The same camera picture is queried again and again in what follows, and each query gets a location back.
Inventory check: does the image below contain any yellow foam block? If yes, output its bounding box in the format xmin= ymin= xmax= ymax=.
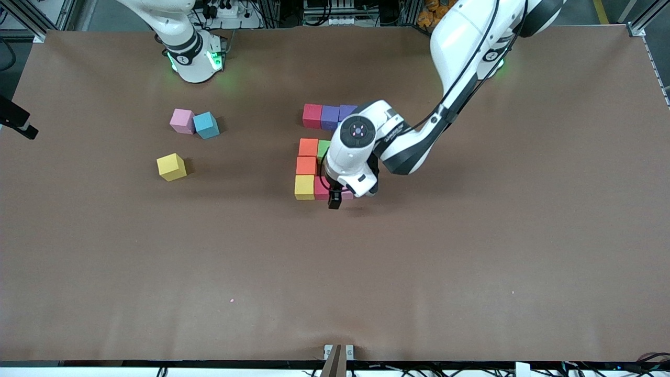
xmin=294 ymin=175 xmax=316 ymax=201
xmin=157 ymin=153 xmax=187 ymax=182

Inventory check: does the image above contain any teal foam block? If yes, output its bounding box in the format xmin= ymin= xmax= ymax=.
xmin=193 ymin=112 xmax=221 ymax=140

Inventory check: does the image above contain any grey control box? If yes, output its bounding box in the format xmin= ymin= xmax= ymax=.
xmin=303 ymin=0 xmax=358 ymax=27

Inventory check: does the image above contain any pile of orange fruits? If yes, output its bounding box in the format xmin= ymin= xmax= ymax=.
xmin=417 ymin=0 xmax=455 ymax=28

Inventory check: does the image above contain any white power strip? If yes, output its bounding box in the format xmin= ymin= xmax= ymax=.
xmin=202 ymin=0 xmax=247 ymax=19

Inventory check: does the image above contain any metal mounting bracket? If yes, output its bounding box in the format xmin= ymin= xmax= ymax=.
xmin=323 ymin=344 xmax=355 ymax=362

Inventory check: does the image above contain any brown camera pole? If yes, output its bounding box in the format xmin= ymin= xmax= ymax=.
xmin=319 ymin=345 xmax=348 ymax=377

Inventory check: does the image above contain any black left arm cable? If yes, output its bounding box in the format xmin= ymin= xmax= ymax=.
xmin=318 ymin=0 xmax=530 ymax=192

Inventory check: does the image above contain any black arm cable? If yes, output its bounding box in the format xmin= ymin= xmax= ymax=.
xmin=0 ymin=38 xmax=17 ymax=72
xmin=318 ymin=0 xmax=530 ymax=192

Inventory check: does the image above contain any perforated aluminium side rail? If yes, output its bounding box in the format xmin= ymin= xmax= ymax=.
xmin=643 ymin=37 xmax=670 ymax=108

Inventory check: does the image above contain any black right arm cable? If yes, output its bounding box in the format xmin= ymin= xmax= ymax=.
xmin=0 ymin=38 xmax=17 ymax=72

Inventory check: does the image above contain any aluminium frame profile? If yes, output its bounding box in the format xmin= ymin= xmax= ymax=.
xmin=0 ymin=0 xmax=47 ymax=42
xmin=628 ymin=0 xmax=670 ymax=37

